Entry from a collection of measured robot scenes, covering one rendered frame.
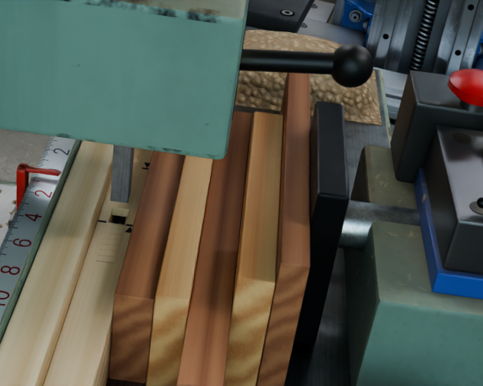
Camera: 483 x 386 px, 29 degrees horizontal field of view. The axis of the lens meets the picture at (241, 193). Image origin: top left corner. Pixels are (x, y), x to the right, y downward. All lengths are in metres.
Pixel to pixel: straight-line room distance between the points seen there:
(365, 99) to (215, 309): 0.31
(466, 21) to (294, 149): 0.72
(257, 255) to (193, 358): 0.06
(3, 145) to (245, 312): 1.93
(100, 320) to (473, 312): 0.16
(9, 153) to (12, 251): 1.86
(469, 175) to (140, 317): 0.16
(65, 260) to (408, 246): 0.16
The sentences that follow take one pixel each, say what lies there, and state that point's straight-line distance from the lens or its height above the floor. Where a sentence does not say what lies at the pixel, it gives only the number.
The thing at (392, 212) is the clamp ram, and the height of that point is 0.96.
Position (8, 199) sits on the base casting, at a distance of 0.73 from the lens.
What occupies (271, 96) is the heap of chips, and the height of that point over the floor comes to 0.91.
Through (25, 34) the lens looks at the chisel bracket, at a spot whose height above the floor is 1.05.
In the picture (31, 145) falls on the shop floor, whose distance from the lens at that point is 2.32.
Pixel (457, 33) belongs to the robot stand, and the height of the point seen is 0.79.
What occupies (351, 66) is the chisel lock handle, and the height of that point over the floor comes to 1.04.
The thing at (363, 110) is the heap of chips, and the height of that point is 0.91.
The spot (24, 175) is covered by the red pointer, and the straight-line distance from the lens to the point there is 0.48.
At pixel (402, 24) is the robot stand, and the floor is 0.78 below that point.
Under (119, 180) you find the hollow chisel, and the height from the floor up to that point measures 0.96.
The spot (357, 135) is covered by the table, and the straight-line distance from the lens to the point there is 0.67.
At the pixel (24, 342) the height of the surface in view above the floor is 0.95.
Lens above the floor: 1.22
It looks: 33 degrees down
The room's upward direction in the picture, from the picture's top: 9 degrees clockwise
